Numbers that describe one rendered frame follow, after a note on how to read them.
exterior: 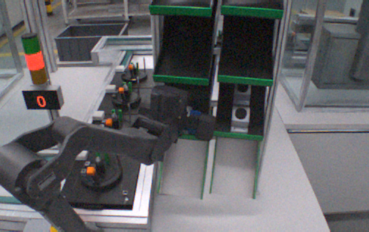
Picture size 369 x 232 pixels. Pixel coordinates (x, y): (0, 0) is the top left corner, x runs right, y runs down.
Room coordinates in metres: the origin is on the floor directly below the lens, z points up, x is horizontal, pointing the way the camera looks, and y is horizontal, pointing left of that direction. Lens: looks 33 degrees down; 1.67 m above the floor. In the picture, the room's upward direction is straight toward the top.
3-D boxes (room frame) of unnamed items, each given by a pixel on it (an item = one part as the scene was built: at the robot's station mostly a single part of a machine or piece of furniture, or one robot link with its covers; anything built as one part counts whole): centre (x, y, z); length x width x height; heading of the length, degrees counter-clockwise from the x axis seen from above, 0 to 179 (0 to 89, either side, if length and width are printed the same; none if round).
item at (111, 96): (1.21, 0.27, 1.01); 0.24 x 0.24 x 0.13; 0
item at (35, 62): (0.83, 0.46, 1.33); 0.05 x 0.05 x 0.05
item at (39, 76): (0.83, 0.46, 1.28); 0.05 x 0.05 x 0.05
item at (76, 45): (2.77, 0.88, 0.73); 0.62 x 0.42 x 0.23; 90
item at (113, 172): (0.71, 0.27, 0.98); 0.14 x 0.14 x 0.02
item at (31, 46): (0.83, 0.46, 1.38); 0.05 x 0.05 x 0.05
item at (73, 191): (0.71, 0.27, 0.96); 0.24 x 0.24 x 0.02; 0
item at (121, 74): (1.46, 0.27, 1.01); 0.24 x 0.24 x 0.13; 0
